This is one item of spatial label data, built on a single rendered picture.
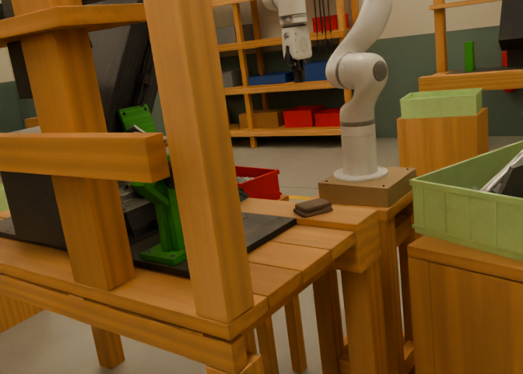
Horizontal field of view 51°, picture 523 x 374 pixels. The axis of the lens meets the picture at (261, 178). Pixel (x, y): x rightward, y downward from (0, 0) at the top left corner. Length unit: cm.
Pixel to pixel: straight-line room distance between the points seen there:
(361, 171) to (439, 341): 60
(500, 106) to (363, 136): 510
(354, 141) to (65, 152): 100
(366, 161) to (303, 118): 527
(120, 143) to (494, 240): 101
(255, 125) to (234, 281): 651
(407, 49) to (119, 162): 616
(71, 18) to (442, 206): 110
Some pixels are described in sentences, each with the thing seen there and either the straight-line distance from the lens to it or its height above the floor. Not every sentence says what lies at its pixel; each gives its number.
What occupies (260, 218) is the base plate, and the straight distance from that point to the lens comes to 168.
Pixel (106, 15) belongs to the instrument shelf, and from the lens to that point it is 129.
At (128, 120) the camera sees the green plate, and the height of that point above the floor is 123.
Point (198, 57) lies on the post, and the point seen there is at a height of 141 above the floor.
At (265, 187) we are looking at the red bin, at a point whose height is 87.
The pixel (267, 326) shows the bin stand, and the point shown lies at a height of 33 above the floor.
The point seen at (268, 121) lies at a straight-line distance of 750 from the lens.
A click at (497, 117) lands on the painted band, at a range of 696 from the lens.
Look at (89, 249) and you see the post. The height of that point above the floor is 98.
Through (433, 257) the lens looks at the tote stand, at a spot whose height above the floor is 77.
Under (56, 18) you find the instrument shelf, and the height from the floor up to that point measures 152.
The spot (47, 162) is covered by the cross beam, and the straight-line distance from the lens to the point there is 135.
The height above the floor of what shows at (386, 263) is 66.
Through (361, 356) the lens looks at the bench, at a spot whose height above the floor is 45.
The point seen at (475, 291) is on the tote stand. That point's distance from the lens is 163.
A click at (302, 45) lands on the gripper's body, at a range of 174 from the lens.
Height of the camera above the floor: 142
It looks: 14 degrees down
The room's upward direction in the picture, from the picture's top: 7 degrees counter-clockwise
